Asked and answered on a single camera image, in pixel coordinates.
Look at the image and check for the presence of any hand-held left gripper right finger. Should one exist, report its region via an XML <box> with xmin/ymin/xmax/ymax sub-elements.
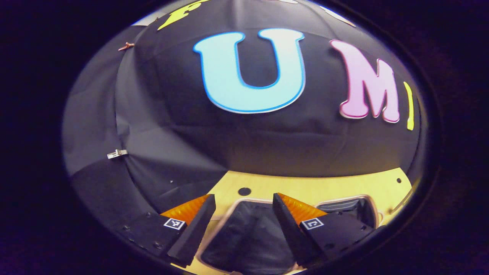
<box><xmin>272</xmin><ymin>192</ymin><xmax>377</xmax><ymax>268</ymax></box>

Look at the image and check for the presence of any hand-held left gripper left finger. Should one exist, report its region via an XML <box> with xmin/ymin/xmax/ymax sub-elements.
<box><xmin>115</xmin><ymin>194</ymin><xmax>217</xmax><ymax>268</ymax></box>

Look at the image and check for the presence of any pink suitcase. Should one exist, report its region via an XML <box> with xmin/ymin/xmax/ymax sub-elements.
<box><xmin>197</xmin><ymin>195</ymin><xmax>382</xmax><ymax>275</ymax></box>

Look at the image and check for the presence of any black backdrop cloth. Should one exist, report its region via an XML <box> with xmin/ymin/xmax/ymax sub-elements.
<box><xmin>62</xmin><ymin>0</ymin><xmax>428</xmax><ymax>214</ymax></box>

